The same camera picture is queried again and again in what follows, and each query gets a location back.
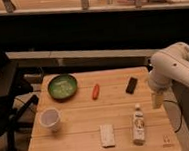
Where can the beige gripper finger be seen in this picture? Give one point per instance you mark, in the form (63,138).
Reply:
(157,99)

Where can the green ceramic bowl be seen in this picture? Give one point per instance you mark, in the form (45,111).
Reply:
(62,86)

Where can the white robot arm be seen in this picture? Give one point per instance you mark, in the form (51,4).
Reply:
(171,63)

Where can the black rectangular device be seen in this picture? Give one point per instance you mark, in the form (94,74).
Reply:
(131,85)

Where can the white plastic bottle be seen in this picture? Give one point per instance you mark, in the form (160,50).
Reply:
(138,126)

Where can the orange carrot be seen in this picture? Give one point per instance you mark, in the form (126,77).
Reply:
(96,92)

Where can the beige sponge block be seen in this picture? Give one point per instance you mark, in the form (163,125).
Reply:
(107,135)

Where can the black office chair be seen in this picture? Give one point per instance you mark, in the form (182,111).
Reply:
(12,84)

